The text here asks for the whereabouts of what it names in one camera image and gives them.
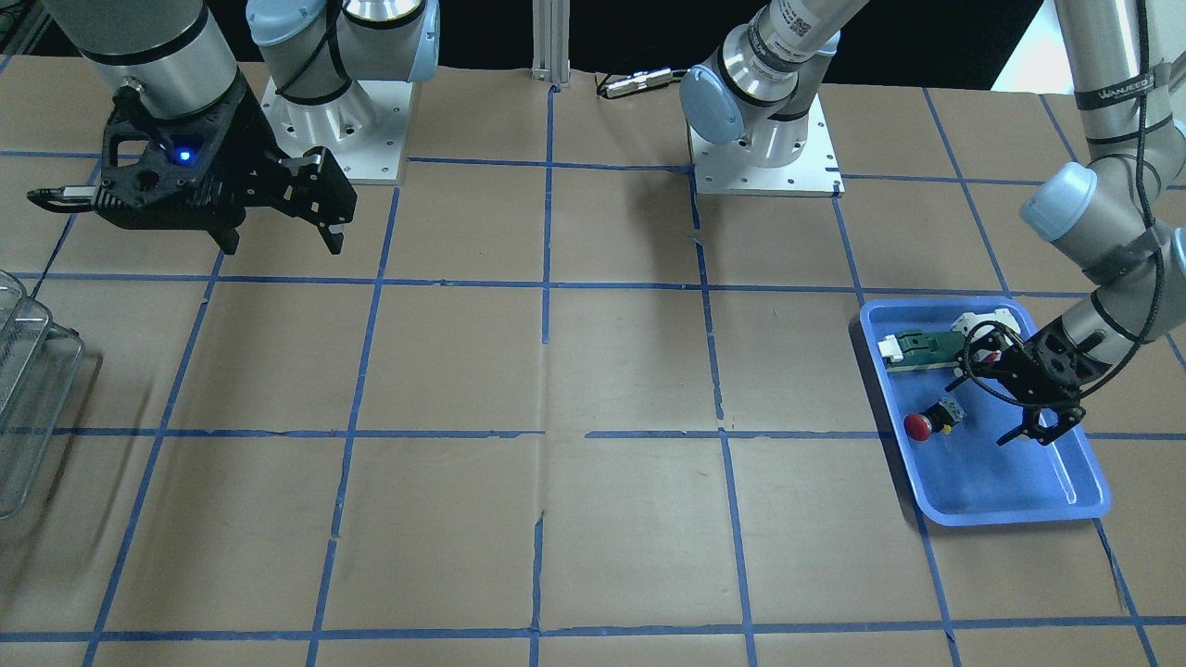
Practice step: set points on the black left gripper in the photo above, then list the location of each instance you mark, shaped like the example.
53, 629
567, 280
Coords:
1053, 367

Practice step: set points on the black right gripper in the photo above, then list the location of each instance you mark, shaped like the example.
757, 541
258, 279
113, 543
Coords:
248, 146

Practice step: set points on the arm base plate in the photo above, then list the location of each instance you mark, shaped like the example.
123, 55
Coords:
366, 129
794, 158

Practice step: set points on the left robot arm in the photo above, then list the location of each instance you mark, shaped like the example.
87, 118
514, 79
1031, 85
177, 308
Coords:
1099, 214

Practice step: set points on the blue plastic tray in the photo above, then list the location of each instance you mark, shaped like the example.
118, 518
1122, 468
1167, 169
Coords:
965, 478

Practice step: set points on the red emergency stop button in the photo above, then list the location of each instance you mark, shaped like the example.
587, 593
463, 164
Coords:
939, 418

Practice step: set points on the metal mesh shelf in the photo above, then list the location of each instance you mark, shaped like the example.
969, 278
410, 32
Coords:
39, 363

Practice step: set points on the green terminal block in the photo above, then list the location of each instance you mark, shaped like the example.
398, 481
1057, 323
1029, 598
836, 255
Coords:
916, 350

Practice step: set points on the white circuit breaker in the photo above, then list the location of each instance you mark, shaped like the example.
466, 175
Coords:
989, 333

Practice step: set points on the aluminium frame post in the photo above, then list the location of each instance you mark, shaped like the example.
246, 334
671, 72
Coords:
550, 25

